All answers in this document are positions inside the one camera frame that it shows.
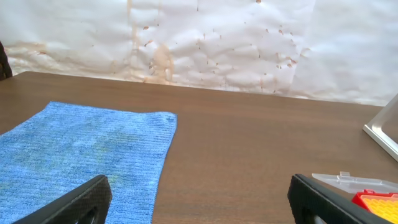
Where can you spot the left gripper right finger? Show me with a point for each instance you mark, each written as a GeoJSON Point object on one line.
{"type": "Point", "coordinates": [314, 205]}

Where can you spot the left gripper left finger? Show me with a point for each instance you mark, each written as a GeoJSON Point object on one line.
{"type": "Point", "coordinates": [84, 202]}

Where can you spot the blue cloth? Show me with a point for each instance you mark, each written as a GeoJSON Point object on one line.
{"type": "Point", "coordinates": [77, 140]}

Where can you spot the red and yellow tip box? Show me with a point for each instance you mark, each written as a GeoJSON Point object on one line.
{"type": "Point", "coordinates": [382, 205]}

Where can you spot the white and blue stand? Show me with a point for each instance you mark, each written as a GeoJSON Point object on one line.
{"type": "Point", "coordinates": [381, 141]}

